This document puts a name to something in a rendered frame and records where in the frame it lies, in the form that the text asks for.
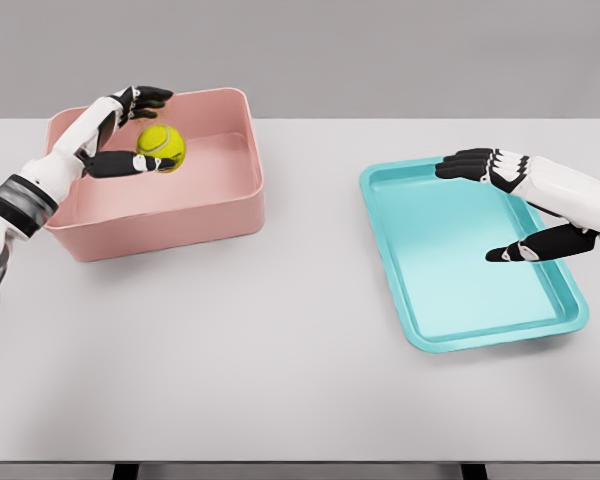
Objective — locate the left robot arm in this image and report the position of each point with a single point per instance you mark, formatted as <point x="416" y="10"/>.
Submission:
<point x="15" y="197"/>

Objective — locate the yellow-green tennis ball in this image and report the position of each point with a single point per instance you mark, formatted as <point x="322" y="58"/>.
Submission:
<point x="161" y="147"/>

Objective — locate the pink plastic basket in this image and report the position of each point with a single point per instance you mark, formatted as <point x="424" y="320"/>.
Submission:
<point x="190" y="210"/>

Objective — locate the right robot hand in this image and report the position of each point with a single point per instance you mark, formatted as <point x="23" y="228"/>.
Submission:
<point x="555" y="185"/>

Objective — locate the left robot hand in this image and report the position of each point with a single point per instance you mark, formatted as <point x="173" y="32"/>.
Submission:
<point x="82" y="131"/>

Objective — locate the blue plastic tray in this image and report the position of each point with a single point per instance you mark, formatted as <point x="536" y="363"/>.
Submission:
<point x="475" y="270"/>

